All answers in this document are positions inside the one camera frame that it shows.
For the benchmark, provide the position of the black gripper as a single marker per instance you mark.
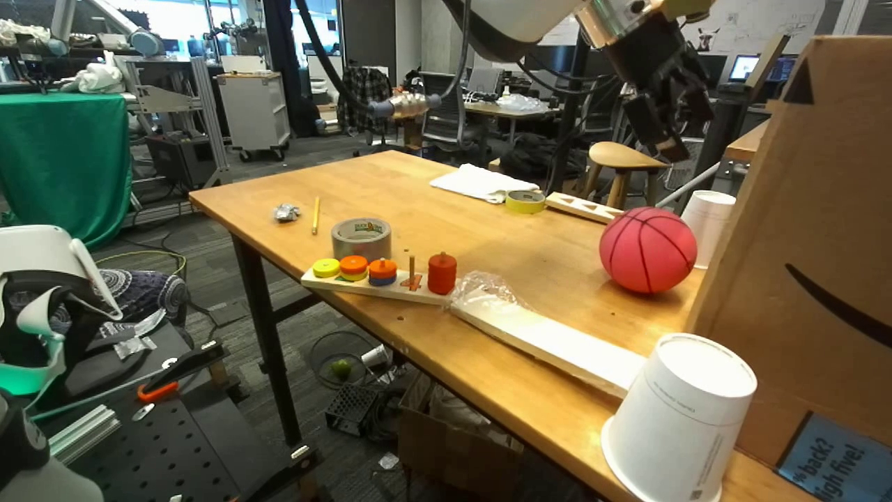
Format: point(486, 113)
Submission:
point(665, 78)

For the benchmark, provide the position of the pink mini basketball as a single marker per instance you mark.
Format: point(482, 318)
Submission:
point(648, 248)

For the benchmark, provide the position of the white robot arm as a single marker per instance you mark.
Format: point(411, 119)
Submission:
point(510, 27)

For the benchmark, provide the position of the round wooden stool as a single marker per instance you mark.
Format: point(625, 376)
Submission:
point(623, 161)

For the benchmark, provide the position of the far white paper cup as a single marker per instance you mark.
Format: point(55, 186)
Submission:
point(705, 214)

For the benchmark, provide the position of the white paper cup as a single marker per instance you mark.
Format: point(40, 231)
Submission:
point(705, 214)
point(676, 429)

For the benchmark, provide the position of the wooden slotted block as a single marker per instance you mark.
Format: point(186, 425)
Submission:
point(580, 206)

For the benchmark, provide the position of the clear yellow tape roll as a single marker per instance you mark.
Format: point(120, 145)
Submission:
point(525, 202)

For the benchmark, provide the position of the white folded cloth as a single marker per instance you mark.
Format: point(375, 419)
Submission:
point(482, 185)

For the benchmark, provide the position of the large cardboard box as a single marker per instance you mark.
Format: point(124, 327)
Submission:
point(800, 280)

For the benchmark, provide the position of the near white paper cup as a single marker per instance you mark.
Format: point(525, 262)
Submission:
point(676, 429)

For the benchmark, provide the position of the yellow pencil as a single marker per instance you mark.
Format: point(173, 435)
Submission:
point(316, 214)

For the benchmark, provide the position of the crumpled foil ball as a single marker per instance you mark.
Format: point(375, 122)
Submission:
point(284, 212)

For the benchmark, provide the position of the white rolling cabinet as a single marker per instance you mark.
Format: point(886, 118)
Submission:
point(253, 113)

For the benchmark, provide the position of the green draped table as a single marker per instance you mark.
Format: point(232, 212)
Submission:
point(64, 159)

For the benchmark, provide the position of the white VR headset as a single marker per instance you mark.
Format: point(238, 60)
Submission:
point(60, 256)

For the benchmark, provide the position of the wooden ring stacker toy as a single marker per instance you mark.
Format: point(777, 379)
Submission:
point(375, 276)

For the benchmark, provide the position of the grey duct tape roll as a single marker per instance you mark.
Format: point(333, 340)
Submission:
point(361, 238)

